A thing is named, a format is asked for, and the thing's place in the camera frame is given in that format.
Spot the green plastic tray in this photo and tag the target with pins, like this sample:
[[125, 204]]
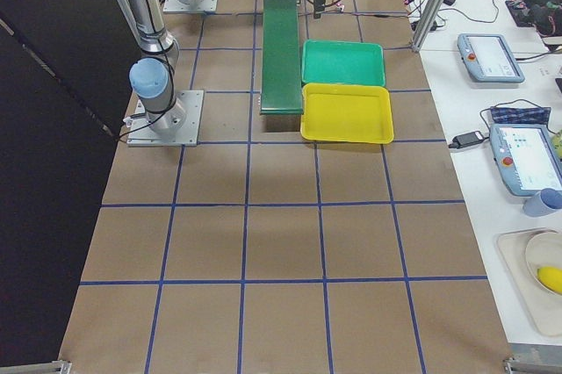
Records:
[[343, 62]]

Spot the green conveyor belt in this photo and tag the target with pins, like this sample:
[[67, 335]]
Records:
[[281, 79]]

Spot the yellow plastic tray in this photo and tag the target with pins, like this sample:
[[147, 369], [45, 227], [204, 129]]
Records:
[[347, 112]]

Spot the upper teach pendant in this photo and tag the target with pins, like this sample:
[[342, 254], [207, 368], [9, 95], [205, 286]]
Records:
[[488, 59]]

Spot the teach pendant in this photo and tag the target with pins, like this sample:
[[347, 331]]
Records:
[[525, 158], [488, 59]]

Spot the black power adapter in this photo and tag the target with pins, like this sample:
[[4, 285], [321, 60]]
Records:
[[467, 140]]

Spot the blue patterned cloth pouch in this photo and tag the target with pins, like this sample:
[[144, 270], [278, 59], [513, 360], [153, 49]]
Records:
[[511, 115]]

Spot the lower teach pendant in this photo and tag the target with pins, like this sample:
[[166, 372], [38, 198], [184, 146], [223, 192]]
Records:
[[525, 158]]

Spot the light blue cup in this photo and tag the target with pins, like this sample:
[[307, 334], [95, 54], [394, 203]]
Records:
[[544, 202]]

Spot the beige plate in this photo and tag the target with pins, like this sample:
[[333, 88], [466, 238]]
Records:
[[543, 250]]

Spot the yellow banana toy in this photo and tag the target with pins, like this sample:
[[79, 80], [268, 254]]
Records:
[[551, 278]]

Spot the beige serving tray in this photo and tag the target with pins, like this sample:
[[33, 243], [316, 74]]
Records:
[[542, 306]]

